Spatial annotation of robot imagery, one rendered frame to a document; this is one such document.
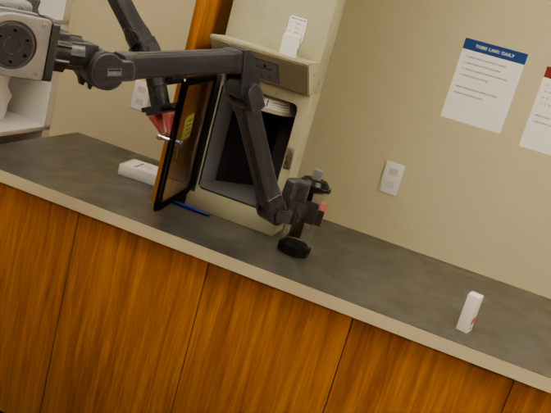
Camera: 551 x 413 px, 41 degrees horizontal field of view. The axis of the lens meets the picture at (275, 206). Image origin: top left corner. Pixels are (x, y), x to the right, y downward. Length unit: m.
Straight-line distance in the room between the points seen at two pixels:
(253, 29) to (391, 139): 0.67
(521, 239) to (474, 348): 0.75
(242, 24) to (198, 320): 0.92
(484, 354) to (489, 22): 1.14
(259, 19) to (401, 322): 1.01
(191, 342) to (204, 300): 0.14
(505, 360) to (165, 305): 0.99
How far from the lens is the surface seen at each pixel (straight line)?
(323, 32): 2.25
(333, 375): 2.15
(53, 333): 2.51
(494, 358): 2.02
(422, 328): 2.02
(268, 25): 2.30
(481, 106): 2.61
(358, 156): 2.68
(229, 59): 1.75
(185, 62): 1.69
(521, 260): 2.69
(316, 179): 2.19
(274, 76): 2.24
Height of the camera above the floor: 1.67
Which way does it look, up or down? 16 degrees down
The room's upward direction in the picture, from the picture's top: 15 degrees clockwise
